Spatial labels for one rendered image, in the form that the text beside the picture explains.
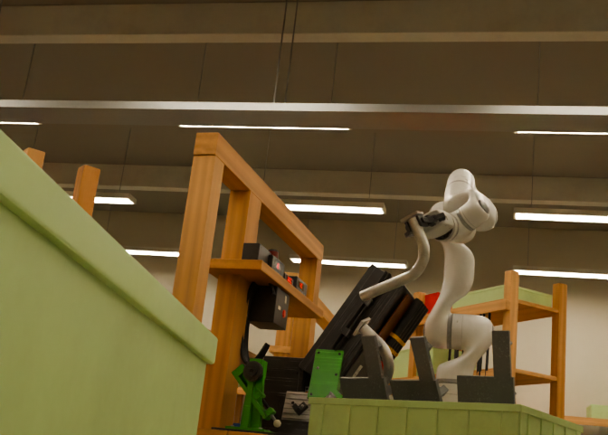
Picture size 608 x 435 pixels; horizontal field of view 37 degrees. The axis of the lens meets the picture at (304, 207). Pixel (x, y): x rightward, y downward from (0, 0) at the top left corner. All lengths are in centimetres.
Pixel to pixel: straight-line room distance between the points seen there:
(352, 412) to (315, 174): 909
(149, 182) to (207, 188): 875
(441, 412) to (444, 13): 550
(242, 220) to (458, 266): 99
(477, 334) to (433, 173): 823
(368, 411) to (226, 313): 127
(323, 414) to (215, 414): 107
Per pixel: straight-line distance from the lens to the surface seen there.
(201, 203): 334
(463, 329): 310
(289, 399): 372
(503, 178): 1120
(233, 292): 362
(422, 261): 246
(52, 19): 856
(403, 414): 241
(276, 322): 375
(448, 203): 283
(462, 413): 233
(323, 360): 373
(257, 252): 362
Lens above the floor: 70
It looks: 17 degrees up
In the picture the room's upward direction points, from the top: 6 degrees clockwise
